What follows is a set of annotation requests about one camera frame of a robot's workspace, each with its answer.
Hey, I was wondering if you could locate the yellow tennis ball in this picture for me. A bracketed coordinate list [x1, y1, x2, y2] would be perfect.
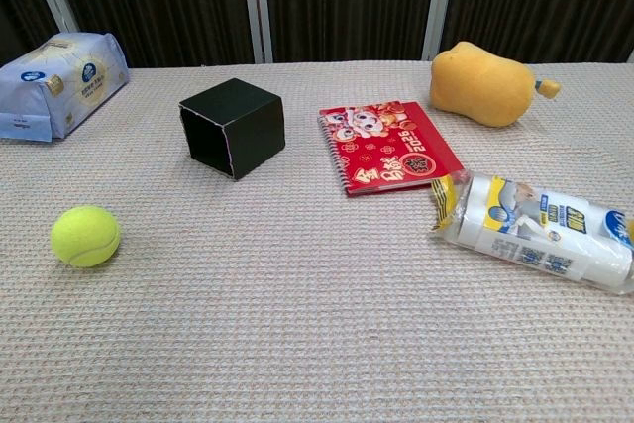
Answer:
[50, 205, 122, 269]

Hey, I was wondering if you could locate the black open cube box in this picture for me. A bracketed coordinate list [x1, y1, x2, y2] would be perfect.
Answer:
[178, 77, 287, 181]

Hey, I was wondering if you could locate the red spiral notebook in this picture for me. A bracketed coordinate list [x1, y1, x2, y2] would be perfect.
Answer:
[317, 100, 466, 199]

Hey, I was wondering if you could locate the woven beige tablecloth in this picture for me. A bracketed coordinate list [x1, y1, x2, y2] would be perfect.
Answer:
[0, 60, 634, 423]

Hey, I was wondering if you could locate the yellow plush toy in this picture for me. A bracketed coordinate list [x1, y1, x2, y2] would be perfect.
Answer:
[428, 41, 563, 129]

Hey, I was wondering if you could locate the lint roller refill pack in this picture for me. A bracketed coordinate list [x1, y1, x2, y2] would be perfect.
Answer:
[428, 169, 634, 297]

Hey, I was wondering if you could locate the blue tissue pack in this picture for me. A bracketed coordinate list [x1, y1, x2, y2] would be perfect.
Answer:
[0, 31, 131, 142]

